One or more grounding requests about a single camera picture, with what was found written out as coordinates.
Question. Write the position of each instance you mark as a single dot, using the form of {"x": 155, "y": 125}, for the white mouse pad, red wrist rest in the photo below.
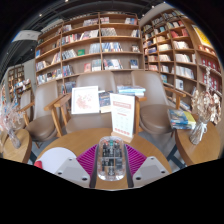
{"x": 56, "y": 155}

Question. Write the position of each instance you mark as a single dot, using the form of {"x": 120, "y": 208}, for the glass vase with dried flowers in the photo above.
{"x": 198, "y": 131}
{"x": 13, "y": 135}

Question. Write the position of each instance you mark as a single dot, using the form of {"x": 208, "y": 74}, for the dark book cover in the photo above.
{"x": 104, "y": 101}

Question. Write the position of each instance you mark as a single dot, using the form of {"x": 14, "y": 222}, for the wide wooden bookshelf unit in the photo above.
{"x": 90, "y": 43}

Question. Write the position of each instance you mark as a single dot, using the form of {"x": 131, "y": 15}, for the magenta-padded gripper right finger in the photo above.
{"x": 136, "y": 160}

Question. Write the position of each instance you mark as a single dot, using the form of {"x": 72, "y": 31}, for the transparent computer mouse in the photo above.
{"x": 111, "y": 160}

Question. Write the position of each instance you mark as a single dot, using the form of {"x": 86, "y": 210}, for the white framed picture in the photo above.
{"x": 85, "y": 100}

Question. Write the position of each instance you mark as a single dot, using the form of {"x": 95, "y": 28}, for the small distant bookshelf unit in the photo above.
{"x": 18, "y": 83}

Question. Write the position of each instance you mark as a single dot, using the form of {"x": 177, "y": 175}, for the stack of blue yellow books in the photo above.
{"x": 181, "y": 119}

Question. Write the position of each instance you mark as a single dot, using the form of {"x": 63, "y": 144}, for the white hanging ceiling sign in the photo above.
{"x": 26, "y": 35}

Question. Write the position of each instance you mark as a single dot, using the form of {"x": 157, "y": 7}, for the tan armchair with wooden arms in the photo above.
{"x": 41, "y": 125}
{"x": 155, "y": 118}
{"x": 88, "y": 121}

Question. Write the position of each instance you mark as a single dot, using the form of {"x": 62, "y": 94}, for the white sign in wooden base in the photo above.
{"x": 122, "y": 115}

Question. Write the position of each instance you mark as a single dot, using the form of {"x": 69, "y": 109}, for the curved wooden bookshelf unit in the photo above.
{"x": 180, "y": 53}

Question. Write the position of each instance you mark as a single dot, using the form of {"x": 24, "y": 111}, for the stack of light blue books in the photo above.
{"x": 130, "y": 90}

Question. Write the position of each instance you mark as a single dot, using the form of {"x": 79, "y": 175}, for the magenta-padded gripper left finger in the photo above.
{"x": 85, "y": 160}

